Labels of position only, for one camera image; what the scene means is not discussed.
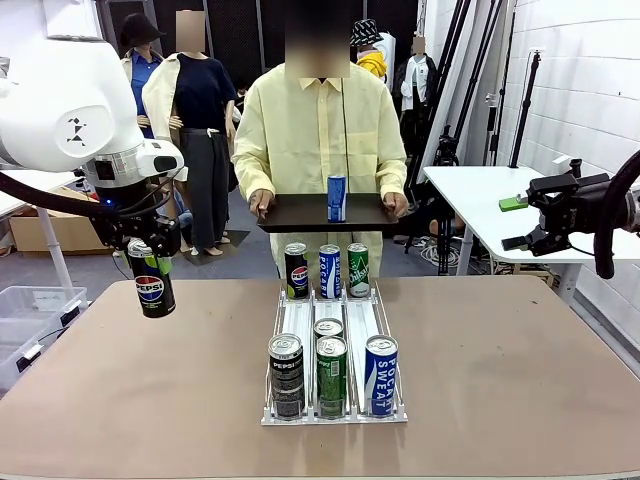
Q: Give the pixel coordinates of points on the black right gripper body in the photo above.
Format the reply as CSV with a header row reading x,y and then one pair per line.
x,y
575,205

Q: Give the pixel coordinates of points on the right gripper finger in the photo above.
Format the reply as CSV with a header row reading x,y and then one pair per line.
x,y
512,203
522,243

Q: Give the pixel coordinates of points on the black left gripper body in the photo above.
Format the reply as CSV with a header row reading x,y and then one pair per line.
x,y
145,232

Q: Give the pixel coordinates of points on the black Pepsi can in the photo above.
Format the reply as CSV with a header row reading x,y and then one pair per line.
x,y
152,290
286,385
297,272

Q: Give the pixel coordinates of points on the dark brown serving tray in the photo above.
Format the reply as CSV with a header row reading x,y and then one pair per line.
x,y
300,215

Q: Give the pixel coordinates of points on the blue Pocari Sweat can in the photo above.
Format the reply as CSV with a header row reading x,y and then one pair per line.
x,y
336,200
330,272
381,380

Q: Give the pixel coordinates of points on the yellow-sleeved left forearm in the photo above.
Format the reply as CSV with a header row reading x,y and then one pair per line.
x,y
392,175

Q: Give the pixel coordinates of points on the yellow-sleeved right forearm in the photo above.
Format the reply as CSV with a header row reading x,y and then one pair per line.
x,y
252,172

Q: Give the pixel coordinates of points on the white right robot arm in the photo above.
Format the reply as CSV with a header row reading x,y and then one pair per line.
x,y
634,212

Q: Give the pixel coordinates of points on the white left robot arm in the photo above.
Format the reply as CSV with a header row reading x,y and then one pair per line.
x,y
60,100

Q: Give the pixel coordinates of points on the person in yellow shirt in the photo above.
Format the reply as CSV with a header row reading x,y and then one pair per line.
x,y
315,135

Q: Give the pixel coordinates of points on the person's right hand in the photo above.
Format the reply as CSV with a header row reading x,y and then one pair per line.
x,y
261,200

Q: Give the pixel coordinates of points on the person's left hand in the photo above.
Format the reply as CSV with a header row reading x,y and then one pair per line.
x,y
396,202

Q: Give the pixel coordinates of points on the large white table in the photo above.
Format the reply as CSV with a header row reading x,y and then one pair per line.
x,y
475,200

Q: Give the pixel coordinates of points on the lying mannequin torso in blue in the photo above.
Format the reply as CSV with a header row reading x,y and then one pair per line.
x,y
185,222

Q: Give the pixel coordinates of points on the small white table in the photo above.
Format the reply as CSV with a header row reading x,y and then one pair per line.
x,y
55,250

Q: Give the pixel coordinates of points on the brown cardboard box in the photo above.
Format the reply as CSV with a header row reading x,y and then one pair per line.
x,y
50,232

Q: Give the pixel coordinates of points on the black light stand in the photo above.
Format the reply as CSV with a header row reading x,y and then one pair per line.
x,y
525,105

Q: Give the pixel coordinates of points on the clear plastic storage bin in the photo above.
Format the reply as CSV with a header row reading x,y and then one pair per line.
x,y
40,305
20,350

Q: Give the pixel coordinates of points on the mannequin with navy top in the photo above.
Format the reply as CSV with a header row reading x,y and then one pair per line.
x,y
200,110

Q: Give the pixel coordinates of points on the black leaning poles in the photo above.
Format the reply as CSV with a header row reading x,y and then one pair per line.
x,y
460,75

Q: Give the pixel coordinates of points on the mannequin with white jacket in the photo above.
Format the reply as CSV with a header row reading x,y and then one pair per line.
x,y
417,90

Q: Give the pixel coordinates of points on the green Chilsung cider can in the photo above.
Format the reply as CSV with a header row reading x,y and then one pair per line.
x,y
358,272

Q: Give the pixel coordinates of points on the green soda can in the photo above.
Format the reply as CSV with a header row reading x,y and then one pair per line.
x,y
331,385
328,327

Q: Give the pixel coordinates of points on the mannequin with black hat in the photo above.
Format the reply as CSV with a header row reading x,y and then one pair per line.
x,y
142,55

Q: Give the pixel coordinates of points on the clear acrylic can dispenser rack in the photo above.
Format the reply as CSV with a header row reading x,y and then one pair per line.
x,y
357,325

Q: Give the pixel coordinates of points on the mannequin with yellow hoodie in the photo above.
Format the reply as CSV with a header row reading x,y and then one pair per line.
x,y
372,55

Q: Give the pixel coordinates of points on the black camera tripod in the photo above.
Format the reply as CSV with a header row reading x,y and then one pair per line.
x,y
445,147

